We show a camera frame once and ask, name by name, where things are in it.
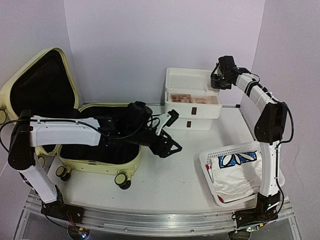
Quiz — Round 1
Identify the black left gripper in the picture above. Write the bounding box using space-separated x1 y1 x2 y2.
126 126 183 158

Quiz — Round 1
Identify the small pink card box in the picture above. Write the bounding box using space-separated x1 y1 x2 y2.
194 97 207 104

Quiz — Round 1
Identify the white three-drawer storage cabinet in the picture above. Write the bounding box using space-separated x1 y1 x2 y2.
164 67 222 131

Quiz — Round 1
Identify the white plastic mesh basket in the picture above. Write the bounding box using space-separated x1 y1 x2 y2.
199 141 279 208

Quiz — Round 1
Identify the white printed t-shirt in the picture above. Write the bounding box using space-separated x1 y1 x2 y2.
209 150 262 202

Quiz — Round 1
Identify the pale green hard-shell suitcase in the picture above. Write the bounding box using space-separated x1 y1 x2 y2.
0 48 141 190

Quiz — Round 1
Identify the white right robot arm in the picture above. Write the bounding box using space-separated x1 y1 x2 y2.
210 55 293 228

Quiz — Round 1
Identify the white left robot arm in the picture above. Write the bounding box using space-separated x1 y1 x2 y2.
6 101 182 219

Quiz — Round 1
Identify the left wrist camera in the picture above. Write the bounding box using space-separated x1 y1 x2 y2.
155 109 179 136

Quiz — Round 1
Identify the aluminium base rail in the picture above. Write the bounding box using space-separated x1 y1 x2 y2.
14 192 301 240

